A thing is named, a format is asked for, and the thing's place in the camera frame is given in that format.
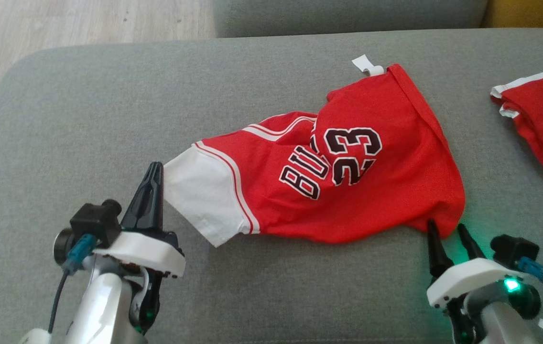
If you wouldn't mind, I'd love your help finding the yellow cushion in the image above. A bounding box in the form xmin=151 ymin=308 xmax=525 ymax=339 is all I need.
xmin=481 ymin=0 xmax=543 ymax=31

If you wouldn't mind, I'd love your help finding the grey sofa back cushion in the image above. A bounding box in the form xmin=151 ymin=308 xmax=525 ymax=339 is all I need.
xmin=211 ymin=0 xmax=490 ymax=39

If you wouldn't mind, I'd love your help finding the red basketball jersey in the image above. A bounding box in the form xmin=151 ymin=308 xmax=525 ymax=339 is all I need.
xmin=163 ymin=54 xmax=466 ymax=248

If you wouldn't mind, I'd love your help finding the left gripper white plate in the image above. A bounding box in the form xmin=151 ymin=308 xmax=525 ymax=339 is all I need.
xmin=94 ymin=161 xmax=186 ymax=279

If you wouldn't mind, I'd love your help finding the left arm cable teal plug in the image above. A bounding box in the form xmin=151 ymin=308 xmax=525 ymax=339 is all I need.
xmin=48 ymin=234 xmax=97 ymax=335

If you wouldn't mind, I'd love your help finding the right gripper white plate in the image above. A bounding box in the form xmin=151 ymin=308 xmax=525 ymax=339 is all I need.
xmin=426 ymin=219 xmax=523 ymax=309

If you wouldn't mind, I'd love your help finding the grey sofa seat cushion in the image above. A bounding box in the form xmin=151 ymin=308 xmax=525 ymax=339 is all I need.
xmin=0 ymin=28 xmax=543 ymax=344

